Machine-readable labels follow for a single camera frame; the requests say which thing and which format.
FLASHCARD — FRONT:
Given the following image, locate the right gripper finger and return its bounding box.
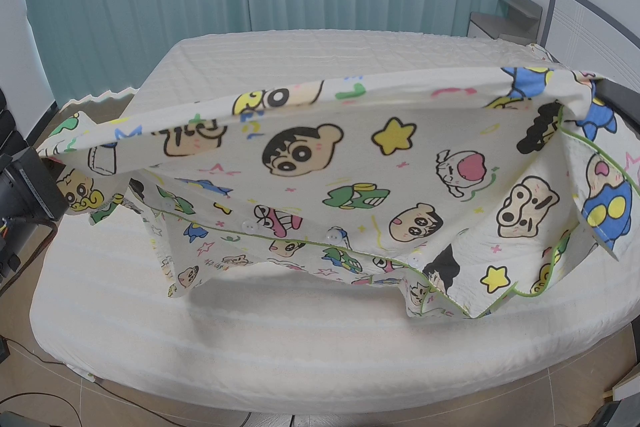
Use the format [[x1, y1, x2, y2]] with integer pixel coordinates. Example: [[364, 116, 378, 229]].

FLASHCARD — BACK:
[[600, 79, 640, 128]]

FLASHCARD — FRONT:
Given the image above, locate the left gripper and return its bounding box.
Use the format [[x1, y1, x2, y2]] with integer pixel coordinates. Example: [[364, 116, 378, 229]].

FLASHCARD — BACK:
[[0, 149, 69, 222]]

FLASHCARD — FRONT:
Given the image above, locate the white printed pyjama top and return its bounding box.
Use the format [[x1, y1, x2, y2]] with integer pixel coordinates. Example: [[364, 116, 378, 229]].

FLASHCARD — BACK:
[[37, 65, 640, 320]]

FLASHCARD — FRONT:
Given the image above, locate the black padded chair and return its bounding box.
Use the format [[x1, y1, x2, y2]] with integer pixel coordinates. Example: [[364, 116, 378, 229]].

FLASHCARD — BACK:
[[0, 87, 23, 153]]

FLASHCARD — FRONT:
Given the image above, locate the grey bedside table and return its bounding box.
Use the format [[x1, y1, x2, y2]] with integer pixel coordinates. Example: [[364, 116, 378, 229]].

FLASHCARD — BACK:
[[468, 0, 543, 43]]

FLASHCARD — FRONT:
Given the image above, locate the bed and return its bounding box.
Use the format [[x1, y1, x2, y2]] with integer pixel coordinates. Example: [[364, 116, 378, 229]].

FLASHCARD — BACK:
[[30, 0, 640, 416]]

